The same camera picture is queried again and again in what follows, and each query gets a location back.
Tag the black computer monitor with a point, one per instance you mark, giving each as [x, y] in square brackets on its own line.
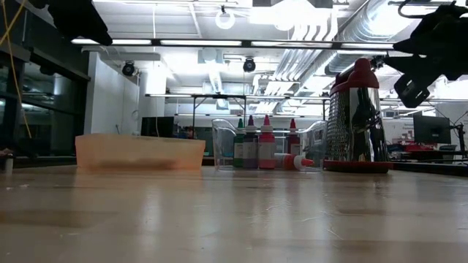
[157, 126]
[431, 129]

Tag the black metal workbench frame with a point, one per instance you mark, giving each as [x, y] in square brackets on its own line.
[219, 97]

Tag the green food colouring bottle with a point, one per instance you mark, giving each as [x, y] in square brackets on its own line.
[238, 149]

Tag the dark red food colouring bottle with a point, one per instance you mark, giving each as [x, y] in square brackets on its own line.
[292, 144]

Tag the orange food colouring bottle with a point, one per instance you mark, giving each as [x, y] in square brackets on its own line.
[298, 162]

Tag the pink food colouring bottle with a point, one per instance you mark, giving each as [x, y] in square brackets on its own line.
[267, 149]

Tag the silver ventilation duct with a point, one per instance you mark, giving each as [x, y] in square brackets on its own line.
[365, 25]

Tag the orange translucent plastic tray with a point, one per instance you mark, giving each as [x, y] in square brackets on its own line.
[146, 146]

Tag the round ceiling lamp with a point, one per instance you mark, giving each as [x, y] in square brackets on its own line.
[217, 19]

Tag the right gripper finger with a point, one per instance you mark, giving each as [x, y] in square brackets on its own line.
[413, 45]
[411, 62]

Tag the long white light bar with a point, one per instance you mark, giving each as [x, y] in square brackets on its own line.
[201, 42]

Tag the small white post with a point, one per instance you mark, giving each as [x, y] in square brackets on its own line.
[8, 166]

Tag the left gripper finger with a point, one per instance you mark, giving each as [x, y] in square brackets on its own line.
[89, 25]

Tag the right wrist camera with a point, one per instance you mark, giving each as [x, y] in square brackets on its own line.
[412, 91]

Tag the purple food colouring bottle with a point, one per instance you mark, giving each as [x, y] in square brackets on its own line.
[251, 149]

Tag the round black spotlight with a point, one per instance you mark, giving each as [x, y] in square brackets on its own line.
[128, 69]
[249, 65]

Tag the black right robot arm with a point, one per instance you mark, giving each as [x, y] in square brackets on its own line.
[462, 40]

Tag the clear plastic bin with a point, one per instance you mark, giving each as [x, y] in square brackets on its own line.
[221, 142]

